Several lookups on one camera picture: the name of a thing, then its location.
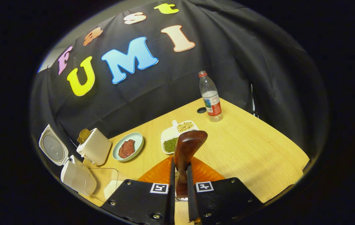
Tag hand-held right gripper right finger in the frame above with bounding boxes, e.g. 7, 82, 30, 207
186, 156, 264, 224

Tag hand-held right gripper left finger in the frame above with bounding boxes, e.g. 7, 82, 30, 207
101, 156, 175, 225

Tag brown wooden spoon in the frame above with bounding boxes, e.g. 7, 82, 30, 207
173, 130, 208, 199

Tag white rice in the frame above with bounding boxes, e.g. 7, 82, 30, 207
103, 180, 117, 199

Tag white rice cooker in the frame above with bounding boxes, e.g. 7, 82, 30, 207
38, 124, 97, 196

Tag green beans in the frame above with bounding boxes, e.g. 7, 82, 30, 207
163, 137, 179, 153

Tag white divided dish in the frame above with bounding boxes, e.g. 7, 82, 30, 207
160, 120, 200, 155

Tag red meat slice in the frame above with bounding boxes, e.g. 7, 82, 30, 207
122, 139, 136, 153
118, 142, 133, 159

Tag light green plate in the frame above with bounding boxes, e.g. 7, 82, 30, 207
112, 132, 144, 162

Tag yellow beans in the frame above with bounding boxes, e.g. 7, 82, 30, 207
177, 121, 194, 133

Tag clear glass dish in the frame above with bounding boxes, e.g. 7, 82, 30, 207
84, 168, 128, 203

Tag white toaster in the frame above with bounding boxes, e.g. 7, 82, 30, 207
76, 128, 112, 166

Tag clear plastic water bottle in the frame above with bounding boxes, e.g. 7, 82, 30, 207
198, 70, 223, 122

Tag brown toast slice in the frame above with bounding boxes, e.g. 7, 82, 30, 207
77, 128, 92, 144

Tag black backdrop cloth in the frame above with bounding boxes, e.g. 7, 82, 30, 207
31, 0, 328, 163

